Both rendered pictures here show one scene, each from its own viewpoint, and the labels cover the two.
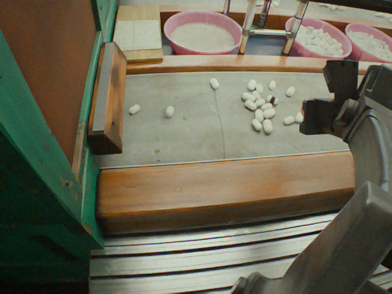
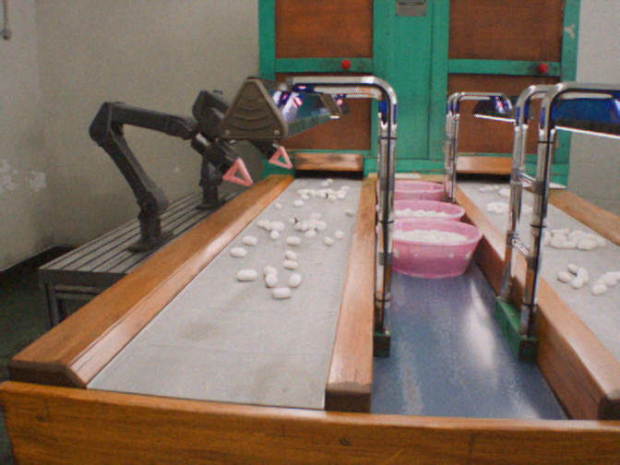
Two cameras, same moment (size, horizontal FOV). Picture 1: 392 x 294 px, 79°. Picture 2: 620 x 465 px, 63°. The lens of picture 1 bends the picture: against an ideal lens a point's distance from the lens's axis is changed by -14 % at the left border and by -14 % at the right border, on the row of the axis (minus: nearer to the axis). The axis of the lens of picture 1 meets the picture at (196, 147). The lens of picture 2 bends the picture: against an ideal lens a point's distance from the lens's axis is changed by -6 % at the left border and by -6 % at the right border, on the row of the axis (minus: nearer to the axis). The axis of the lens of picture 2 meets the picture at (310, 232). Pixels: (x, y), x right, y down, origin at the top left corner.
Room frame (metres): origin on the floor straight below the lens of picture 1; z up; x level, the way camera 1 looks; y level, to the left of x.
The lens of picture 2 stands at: (1.17, -2.00, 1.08)
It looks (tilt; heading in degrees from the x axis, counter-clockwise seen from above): 14 degrees down; 111
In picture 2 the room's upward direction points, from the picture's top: straight up
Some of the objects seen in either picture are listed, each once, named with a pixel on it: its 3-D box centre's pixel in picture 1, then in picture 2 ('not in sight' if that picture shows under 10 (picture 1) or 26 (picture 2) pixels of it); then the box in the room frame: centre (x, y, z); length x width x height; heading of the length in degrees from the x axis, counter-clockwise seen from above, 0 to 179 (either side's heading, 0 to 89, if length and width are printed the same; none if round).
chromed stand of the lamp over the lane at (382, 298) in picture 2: not in sight; (339, 210); (0.89, -1.13, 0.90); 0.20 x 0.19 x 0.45; 104
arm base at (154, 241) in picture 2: not in sight; (150, 229); (0.16, -0.71, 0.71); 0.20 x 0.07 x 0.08; 104
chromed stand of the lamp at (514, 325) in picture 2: not in sight; (571, 217); (1.28, -1.04, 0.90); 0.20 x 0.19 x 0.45; 104
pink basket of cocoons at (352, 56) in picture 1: (369, 49); (427, 247); (0.98, -0.67, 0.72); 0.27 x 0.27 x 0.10
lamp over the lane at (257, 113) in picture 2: not in sight; (292, 106); (0.81, -1.15, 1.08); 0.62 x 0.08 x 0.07; 104
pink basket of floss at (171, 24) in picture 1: (202, 40); (410, 197); (0.81, 0.03, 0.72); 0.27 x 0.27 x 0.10
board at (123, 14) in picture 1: (137, 30); (407, 177); (0.76, 0.24, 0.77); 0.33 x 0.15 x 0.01; 14
